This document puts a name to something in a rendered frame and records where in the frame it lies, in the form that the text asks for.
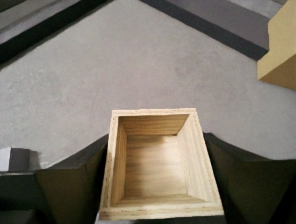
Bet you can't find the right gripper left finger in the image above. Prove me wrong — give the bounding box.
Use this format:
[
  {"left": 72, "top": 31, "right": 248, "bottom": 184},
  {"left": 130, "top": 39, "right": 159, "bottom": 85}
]
[{"left": 0, "top": 132, "right": 110, "bottom": 224}]

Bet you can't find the grey rectangular block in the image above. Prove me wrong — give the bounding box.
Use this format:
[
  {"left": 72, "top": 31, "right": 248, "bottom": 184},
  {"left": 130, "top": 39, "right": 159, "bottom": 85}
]
[{"left": 0, "top": 147, "right": 29, "bottom": 171}]

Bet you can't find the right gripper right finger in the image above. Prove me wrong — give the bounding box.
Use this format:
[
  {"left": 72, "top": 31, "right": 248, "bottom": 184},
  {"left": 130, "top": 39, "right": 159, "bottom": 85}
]
[{"left": 202, "top": 132, "right": 296, "bottom": 224}]

